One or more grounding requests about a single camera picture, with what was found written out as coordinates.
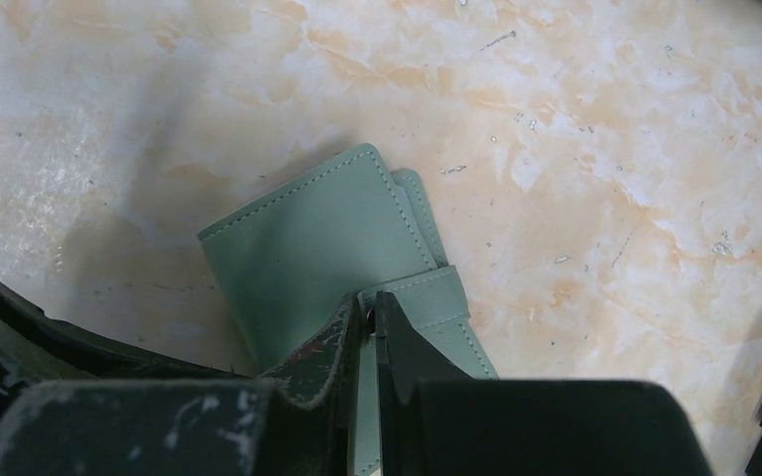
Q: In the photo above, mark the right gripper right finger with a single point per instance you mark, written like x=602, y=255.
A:
x=437, y=420

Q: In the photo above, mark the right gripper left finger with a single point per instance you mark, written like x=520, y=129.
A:
x=298, y=418

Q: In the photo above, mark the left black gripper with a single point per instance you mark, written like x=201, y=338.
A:
x=35, y=348

